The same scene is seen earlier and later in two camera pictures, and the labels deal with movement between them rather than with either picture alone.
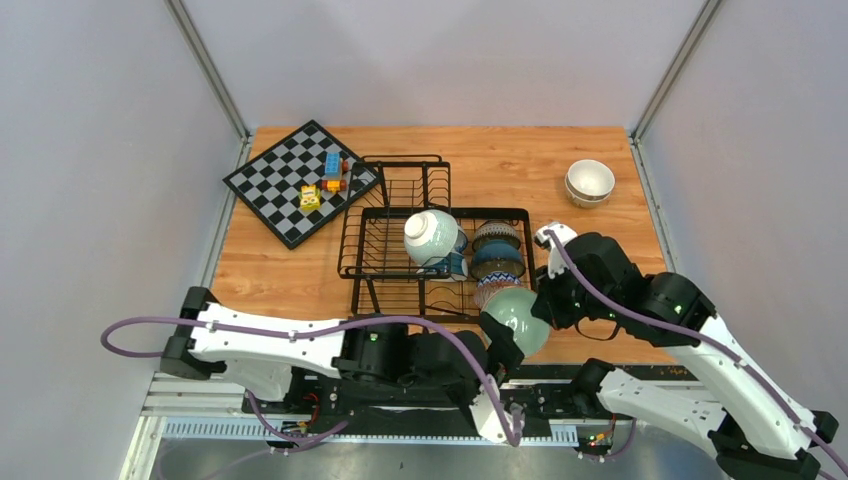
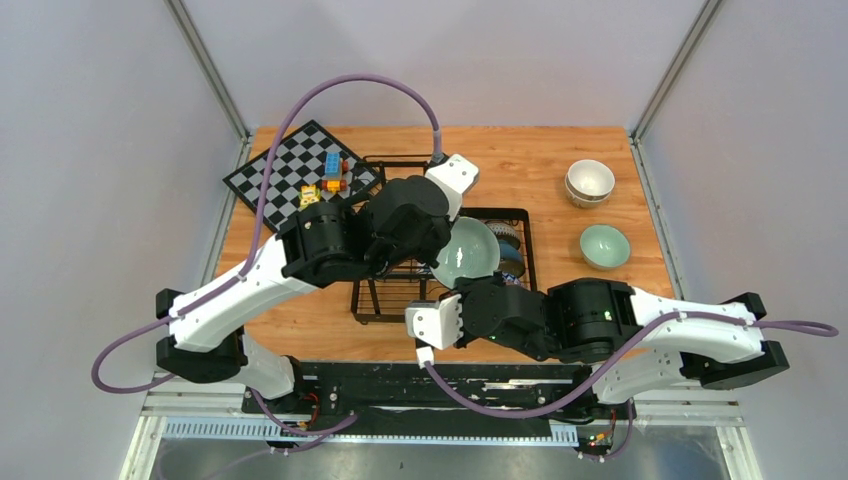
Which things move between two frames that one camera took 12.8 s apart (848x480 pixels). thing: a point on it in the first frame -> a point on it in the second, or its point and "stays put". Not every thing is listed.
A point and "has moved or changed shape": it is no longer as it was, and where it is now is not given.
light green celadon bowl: x=512 y=307 has moved or changed shape
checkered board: x=270 y=183 stays put
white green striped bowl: x=429 y=235 has moved or changed shape
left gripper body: x=502 y=352 -> x=430 y=248
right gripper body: x=564 y=301 -> x=494 y=282
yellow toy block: x=310 y=197 stays put
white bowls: x=588 y=182 stays put
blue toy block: x=332 y=164 stays put
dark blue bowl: x=496 y=255 stays put
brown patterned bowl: x=495 y=230 stays put
